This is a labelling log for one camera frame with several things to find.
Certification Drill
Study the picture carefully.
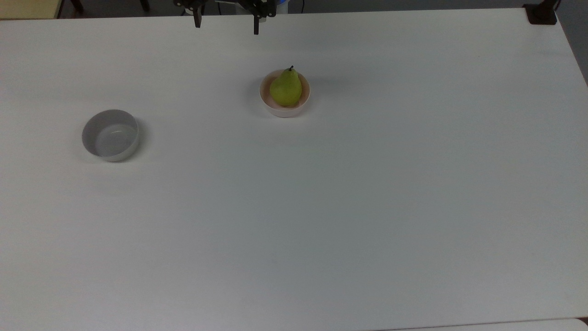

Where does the pink bowl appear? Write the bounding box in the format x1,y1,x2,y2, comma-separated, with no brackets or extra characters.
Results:
259,69,311,118

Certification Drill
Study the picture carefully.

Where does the green pear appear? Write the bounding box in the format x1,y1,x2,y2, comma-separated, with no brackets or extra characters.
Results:
269,66,303,107

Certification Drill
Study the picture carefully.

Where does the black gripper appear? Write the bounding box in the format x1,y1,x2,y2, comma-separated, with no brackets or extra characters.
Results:
174,0,277,35

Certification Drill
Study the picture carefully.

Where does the grey bowl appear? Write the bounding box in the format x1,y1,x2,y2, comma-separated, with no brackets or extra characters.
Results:
82,109,140,162

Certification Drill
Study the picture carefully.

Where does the yellow wooden furniture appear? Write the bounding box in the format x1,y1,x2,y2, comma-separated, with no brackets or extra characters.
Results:
0,0,64,20

